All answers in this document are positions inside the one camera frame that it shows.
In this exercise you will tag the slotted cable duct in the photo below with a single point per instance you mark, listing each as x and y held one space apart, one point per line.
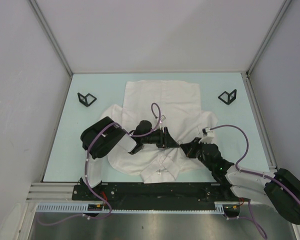
97 208

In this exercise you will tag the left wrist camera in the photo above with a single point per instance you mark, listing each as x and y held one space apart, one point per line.
160 119

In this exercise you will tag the black display case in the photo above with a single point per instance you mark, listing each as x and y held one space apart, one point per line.
228 97
86 100

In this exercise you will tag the right black display case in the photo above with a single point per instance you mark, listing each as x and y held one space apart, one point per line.
228 97

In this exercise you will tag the aluminium frame post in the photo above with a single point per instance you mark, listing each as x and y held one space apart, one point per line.
39 15
269 35

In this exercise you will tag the left black display case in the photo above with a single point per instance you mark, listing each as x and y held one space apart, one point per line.
86 100

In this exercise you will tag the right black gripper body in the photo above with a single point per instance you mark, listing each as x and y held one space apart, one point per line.
196 148

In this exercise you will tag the left aluminium frame post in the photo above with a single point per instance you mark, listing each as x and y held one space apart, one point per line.
39 15

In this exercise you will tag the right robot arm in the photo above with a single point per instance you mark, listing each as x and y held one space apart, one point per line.
279 190

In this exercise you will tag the right aluminium frame post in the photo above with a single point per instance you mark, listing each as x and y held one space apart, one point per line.
269 35

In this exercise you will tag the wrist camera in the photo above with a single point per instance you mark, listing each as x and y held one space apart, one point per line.
160 119
208 136

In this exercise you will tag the white button-up shirt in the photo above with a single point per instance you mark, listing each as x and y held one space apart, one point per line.
180 103

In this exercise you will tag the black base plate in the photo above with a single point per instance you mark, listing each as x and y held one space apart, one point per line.
165 196

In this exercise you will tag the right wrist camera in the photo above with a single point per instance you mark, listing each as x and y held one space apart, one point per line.
208 136

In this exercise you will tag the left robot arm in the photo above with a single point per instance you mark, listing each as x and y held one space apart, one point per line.
105 140

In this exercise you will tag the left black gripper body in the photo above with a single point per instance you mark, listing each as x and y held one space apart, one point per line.
160 140

